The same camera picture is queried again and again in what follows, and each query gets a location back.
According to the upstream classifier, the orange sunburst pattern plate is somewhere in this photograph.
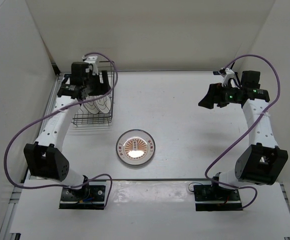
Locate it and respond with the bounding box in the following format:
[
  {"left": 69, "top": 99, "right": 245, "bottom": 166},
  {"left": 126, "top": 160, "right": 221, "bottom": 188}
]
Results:
[{"left": 115, "top": 129, "right": 156, "bottom": 168}]

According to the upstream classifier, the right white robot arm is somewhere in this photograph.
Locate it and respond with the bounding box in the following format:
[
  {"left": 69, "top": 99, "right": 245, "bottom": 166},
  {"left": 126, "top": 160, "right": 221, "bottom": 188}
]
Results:
[{"left": 198, "top": 68, "right": 288, "bottom": 200}]

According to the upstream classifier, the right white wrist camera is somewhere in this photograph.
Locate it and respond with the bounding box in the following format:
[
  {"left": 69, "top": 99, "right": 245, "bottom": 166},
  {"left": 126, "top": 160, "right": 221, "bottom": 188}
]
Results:
[{"left": 219, "top": 68, "right": 235, "bottom": 87}]

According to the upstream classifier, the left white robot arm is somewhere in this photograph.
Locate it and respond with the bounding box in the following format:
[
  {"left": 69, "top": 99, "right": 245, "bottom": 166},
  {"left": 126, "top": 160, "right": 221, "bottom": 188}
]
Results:
[{"left": 23, "top": 56, "right": 111, "bottom": 200}]

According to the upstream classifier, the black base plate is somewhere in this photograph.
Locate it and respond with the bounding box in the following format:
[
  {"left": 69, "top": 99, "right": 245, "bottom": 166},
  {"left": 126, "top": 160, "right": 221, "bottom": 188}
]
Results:
[
  {"left": 193, "top": 184, "right": 243, "bottom": 212},
  {"left": 59, "top": 181, "right": 107, "bottom": 210}
]

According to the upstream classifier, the white plate middle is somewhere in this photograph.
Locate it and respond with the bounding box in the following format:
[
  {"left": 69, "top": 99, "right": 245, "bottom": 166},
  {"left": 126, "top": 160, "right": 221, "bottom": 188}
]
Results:
[{"left": 82, "top": 101, "right": 99, "bottom": 115}]

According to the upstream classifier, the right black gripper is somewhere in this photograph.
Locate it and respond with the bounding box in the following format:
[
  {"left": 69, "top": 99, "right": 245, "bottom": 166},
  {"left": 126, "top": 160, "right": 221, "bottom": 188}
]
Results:
[{"left": 198, "top": 81, "right": 240, "bottom": 110}]

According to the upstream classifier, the white plate black lettering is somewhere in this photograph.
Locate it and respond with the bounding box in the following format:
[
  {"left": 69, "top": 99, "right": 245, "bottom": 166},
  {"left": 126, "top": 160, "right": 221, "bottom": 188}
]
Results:
[{"left": 95, "top": 95, "right": 111, "bottom": 114}]

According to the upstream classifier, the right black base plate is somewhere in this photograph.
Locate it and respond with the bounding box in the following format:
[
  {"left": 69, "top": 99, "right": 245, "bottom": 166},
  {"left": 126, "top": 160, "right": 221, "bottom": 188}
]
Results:
[{"left": 193, "top": 184, "right": 243, "bottom": 212}]

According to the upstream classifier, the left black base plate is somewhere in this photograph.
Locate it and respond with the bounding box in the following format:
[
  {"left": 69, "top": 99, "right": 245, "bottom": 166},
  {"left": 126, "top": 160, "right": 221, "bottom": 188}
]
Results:
[{"left": 59, "top": 181, "right": 107, "bottom": 210}]

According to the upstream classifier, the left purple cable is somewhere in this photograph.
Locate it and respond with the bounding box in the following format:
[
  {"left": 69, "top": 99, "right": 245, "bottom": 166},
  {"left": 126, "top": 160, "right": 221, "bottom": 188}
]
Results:
[{"left": 3, "top": 51, "right": 119, "bottom": 207}]

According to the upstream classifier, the purple cable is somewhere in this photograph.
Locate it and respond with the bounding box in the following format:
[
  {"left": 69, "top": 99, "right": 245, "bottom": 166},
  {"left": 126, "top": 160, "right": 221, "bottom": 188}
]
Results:
[
  {"left": 3, "top": 51, "right": 119, "bottom": 207},
  {"left": 204, "top": 54, "right": 282, "bottom": 209}
]

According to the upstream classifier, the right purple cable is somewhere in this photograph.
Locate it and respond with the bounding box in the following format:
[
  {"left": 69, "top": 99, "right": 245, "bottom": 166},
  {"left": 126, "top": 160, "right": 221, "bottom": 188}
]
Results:
[{"left": 204, "top": 54, "right": 282, "bottom": 209}]

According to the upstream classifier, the grey wire dish rack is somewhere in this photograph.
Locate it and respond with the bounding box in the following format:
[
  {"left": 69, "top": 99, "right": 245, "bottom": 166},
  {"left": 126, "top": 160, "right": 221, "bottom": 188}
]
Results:
[{"left": 72, "top": 60, "right": 116, "bottom": 127}]

